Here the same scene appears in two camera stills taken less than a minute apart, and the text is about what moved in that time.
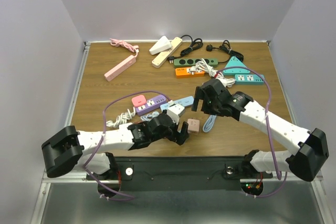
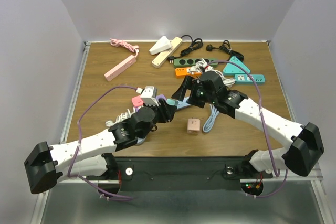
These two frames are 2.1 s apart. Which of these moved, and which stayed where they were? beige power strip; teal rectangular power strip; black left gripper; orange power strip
Moved: black left gripper
Stayed: orange power strip; teal rectangular power strip; beige power strip
